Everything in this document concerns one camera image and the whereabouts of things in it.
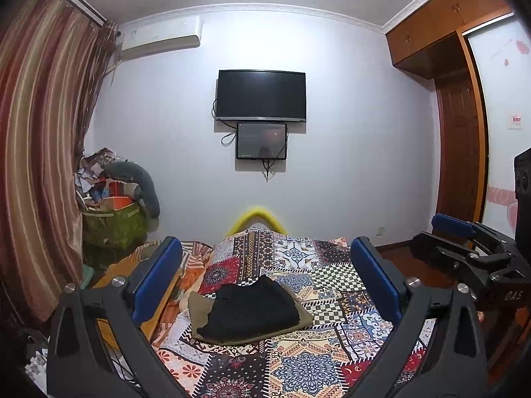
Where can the white air conditioner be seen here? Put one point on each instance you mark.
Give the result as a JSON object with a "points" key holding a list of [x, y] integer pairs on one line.
{"points": [[161, 37]]}

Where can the striped red curtain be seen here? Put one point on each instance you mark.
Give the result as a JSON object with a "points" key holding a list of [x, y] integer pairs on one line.
{"points": [[37, 153]]}

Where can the yellow bed footboard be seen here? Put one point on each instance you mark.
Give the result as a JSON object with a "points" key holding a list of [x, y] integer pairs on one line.
{"points": [[257, 211]]}

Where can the pile of wrapping paper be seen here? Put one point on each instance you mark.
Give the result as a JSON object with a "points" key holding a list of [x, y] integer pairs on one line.
{"points": [[93, 166]]}

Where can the grey plush pillow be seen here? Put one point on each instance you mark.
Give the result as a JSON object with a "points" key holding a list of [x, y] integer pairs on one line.
{"points": [[147, 192]]}

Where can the teal plastic basin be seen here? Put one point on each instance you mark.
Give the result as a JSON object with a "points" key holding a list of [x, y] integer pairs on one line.
{"points": [[87, 275]]}

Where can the wooden lap desk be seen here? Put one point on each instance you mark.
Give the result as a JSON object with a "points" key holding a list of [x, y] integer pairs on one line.
{"points": [[106, 278]]}

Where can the khaki pants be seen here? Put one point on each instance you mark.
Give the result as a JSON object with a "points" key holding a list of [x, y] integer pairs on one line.
{"points": [[199, 311]]}

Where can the patchwork bed blanket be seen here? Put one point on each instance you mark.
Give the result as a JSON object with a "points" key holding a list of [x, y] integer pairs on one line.
{"points": [[315, 257]]}

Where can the green storage box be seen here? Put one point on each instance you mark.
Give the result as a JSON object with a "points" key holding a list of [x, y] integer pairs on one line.
{"points": [[112, 226]]}

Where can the wooden overhead cabinet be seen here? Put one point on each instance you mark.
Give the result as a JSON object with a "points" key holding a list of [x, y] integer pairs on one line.
{"points": [[423, 37]]}

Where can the black pants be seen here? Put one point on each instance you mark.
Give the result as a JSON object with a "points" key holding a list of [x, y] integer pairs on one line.
{"points": [[249, 311]]}

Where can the white wardrobe sliding door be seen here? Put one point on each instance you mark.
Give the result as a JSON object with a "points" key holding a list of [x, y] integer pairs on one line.
{"points": [[493, 153]]}

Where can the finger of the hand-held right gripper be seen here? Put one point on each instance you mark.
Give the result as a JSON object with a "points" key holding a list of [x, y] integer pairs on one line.
{"points": [[435, 248], [452, 224]]}

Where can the white wall switch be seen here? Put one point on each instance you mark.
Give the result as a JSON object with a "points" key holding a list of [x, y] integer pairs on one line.
{"points": [[516, 120]]}

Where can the black wall television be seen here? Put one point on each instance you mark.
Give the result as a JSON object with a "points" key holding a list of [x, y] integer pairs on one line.
{"points": [[261, 93]]}

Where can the small wall monitor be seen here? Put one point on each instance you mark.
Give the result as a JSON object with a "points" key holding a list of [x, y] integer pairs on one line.
{"points": [[261, 141]]}

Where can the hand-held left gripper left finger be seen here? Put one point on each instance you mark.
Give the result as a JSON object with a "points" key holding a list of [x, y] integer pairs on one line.
{"points": [[159, 277]]}

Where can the orange box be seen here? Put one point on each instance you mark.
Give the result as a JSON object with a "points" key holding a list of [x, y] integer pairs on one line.
{"points": [[116, 204]]}

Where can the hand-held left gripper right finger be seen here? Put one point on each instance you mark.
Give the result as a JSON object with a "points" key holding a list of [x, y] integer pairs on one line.
{"points": [[377, 277]]}

